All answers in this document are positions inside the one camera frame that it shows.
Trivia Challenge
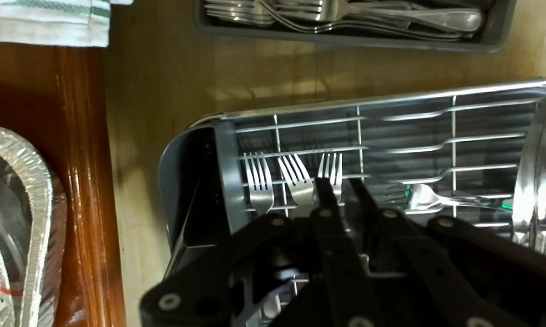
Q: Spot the dark wooden side table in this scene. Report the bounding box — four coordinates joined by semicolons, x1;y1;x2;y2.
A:
0;42;128;327

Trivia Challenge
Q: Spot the striped dish towel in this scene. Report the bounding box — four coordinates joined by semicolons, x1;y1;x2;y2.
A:
0;0;111;47

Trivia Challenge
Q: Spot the grey steel dish drying rack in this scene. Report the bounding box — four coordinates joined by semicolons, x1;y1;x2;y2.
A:
159;80;546;265

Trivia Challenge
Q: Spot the grey utensil organizer tray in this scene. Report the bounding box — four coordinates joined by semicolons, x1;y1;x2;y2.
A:
195;0;517;53

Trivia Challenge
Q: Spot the steel fork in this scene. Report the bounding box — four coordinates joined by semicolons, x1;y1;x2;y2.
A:
244;153;275;215
277;153;313;218
317;153;344;200

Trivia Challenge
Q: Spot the aluminium foil tray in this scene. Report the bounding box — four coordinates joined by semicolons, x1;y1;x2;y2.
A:
0;127;68;327

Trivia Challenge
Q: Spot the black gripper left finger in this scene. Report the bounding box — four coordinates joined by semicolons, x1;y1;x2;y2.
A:
315;178;377;327

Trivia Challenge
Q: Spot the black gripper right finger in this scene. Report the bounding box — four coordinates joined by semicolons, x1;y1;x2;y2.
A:
352;180;503;327

